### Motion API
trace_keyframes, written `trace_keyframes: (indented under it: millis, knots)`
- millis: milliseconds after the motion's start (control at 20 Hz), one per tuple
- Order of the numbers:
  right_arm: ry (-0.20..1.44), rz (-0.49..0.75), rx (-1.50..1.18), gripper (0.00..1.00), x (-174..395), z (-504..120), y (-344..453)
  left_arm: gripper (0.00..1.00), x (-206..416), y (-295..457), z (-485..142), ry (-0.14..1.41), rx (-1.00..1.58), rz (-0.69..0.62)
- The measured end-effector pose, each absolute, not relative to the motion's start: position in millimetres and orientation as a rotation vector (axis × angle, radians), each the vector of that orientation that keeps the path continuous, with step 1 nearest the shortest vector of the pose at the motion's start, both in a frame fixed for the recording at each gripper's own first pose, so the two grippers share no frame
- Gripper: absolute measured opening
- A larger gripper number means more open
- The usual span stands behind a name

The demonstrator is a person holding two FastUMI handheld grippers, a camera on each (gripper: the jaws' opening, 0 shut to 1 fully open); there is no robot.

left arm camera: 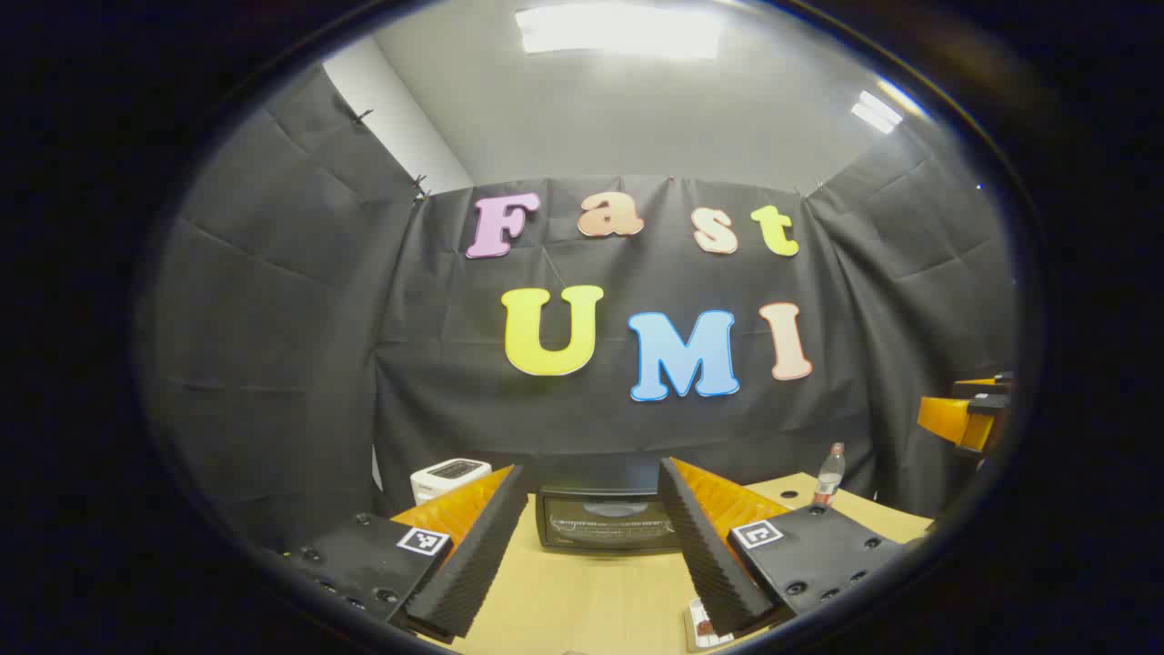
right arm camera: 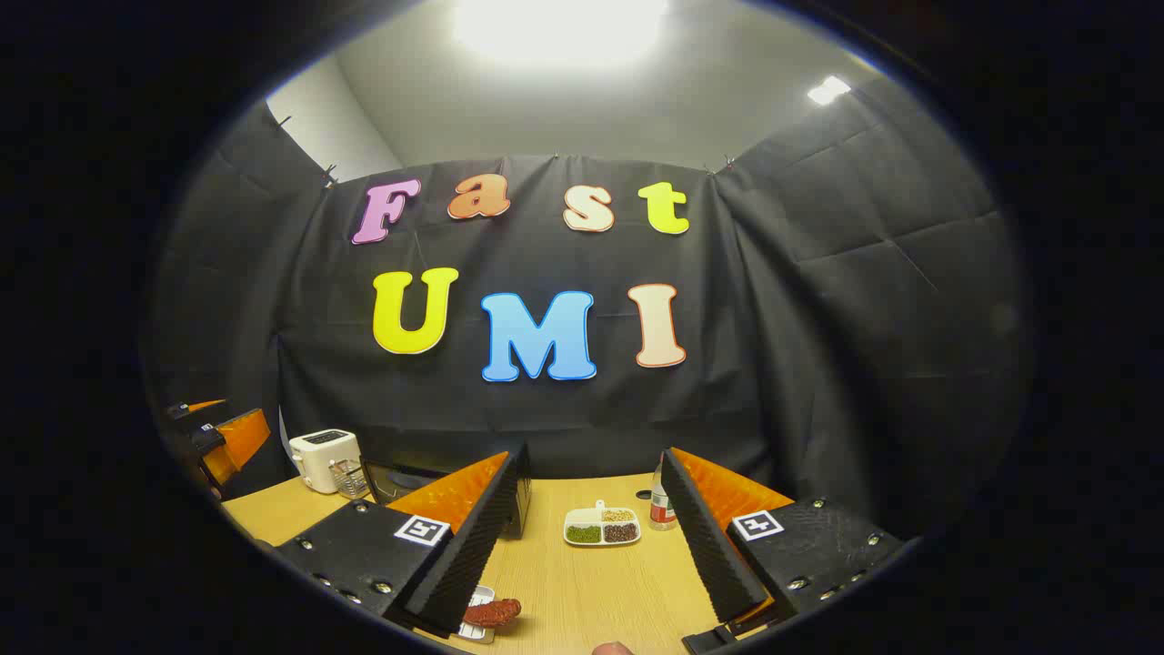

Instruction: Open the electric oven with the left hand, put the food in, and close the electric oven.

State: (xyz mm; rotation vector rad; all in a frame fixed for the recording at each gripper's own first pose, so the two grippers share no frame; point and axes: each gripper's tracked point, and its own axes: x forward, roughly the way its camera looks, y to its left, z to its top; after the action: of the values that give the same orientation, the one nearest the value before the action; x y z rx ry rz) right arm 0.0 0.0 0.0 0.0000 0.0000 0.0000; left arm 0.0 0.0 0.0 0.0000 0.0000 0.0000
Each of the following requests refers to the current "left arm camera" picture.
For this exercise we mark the white toaster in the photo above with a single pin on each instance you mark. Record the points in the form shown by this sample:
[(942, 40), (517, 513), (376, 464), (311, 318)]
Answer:
[(446, 478)]

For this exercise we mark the clear plastic water bottle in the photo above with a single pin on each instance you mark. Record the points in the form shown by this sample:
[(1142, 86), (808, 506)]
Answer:
[(828, 482)]

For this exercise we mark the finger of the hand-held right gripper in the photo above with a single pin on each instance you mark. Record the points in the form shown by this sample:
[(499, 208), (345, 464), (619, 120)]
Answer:
[(946, 418), (978, 384)]

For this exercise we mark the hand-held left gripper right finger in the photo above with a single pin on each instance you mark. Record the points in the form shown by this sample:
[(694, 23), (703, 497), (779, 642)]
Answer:
[(705, 555)]

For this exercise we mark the black electric oven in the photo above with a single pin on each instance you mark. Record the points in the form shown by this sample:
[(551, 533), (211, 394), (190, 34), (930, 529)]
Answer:
[(600, 528)]

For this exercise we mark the black backdrop cloth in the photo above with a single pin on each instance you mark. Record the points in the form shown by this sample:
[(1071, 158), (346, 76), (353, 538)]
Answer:
[(455, 409)]

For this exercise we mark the ceiling light panel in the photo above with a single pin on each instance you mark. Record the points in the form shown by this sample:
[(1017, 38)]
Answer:
[(618, 30), (875, 112)]

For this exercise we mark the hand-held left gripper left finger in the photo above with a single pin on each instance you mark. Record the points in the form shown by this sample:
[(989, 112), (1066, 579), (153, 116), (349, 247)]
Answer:
[(477, 555)]

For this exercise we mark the white rectangular plate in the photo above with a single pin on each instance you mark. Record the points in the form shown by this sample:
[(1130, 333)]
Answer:
[(696, 641)]

